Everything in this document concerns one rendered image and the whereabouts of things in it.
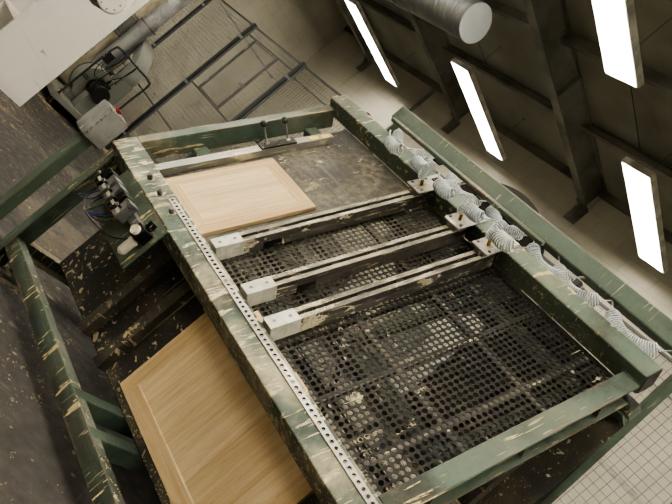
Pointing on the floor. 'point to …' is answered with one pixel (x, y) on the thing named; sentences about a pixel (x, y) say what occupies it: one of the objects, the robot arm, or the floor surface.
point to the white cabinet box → (48, 40)
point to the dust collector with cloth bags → (112, 91)
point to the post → (42, 174)
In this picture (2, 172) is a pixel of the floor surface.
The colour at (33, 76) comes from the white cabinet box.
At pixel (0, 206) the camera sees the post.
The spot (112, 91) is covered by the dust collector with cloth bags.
